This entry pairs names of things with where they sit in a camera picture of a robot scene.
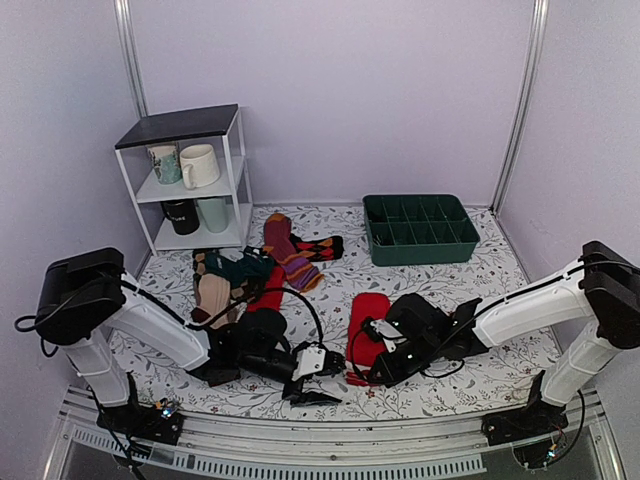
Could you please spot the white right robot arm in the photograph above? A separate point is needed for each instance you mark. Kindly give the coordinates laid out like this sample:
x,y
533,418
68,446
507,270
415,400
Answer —
x,y
600,287

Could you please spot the maroon purple striped sock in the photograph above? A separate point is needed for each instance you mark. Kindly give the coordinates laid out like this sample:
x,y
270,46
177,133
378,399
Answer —
x,y
300,273

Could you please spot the corner metal post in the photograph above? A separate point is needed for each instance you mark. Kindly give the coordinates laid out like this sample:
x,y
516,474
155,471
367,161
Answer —
x,y
125,30
532,60

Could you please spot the right corner metal post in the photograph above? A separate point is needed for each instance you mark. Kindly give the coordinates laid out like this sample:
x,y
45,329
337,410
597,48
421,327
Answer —
x,y
532,60

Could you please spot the teal patterned mug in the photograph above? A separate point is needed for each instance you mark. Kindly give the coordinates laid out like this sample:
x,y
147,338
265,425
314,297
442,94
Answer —
x,y
165,163

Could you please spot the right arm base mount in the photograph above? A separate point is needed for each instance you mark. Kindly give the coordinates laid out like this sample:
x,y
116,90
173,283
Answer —
x,y
534,419

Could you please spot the green divided organizer tray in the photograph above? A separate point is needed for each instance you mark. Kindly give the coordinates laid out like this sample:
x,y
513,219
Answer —
x,y
418,229

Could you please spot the dark teal sock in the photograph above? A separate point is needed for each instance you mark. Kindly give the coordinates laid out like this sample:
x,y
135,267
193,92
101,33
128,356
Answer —
x,y
254,264

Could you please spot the aluminium front rail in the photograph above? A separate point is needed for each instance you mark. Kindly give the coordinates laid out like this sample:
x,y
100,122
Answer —
x,y
223,447

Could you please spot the mint green mug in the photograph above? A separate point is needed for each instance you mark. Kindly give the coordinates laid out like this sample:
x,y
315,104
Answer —
x,y
213,211

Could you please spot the brown striped sock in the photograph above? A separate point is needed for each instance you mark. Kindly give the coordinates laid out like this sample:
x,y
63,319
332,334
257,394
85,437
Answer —
x,y
219,376

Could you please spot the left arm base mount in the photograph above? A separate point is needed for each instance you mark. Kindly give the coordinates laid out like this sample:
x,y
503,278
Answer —
x,y
161,422

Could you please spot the floral white table mat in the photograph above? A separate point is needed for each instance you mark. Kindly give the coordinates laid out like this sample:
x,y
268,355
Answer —
x,y
501,378

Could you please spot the left corner metal post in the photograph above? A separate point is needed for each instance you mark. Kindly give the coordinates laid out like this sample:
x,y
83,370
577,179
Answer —
x,y
125,30

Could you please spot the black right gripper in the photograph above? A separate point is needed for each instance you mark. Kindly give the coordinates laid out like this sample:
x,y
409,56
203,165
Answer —
x,y
393,377

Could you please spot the cream white mug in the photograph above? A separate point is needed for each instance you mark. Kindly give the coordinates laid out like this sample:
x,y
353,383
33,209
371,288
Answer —
x,y
199,166

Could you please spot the white shelf black top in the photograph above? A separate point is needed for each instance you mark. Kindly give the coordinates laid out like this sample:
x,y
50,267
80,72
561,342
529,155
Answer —
x,y
220,126

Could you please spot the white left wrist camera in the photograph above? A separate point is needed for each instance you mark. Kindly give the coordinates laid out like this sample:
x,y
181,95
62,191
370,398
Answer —
x,y
309,361

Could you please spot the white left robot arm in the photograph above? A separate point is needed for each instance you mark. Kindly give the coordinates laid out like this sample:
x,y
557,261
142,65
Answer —
x,y
84,294

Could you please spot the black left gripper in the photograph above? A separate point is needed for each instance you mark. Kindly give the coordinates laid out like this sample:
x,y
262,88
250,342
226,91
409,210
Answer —
x,y
294,396

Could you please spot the black orange argyle sock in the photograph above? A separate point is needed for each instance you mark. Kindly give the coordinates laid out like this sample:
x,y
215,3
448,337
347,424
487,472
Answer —
x,y
319,250

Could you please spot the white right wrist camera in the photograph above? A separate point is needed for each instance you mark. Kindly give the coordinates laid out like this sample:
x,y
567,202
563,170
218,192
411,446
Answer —
x,y
379,330

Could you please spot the black mug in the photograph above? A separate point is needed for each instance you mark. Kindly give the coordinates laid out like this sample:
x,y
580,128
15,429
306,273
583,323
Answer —
x,y
182,215

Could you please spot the single red sock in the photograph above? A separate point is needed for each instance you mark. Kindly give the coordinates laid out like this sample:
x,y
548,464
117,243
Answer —
x,y
270,300

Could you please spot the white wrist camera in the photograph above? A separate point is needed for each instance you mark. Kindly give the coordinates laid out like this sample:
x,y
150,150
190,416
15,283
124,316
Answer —
x,y
379,330
309,361

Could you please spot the red sock pair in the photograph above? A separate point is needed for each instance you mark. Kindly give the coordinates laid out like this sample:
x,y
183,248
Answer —
x,y
362,349

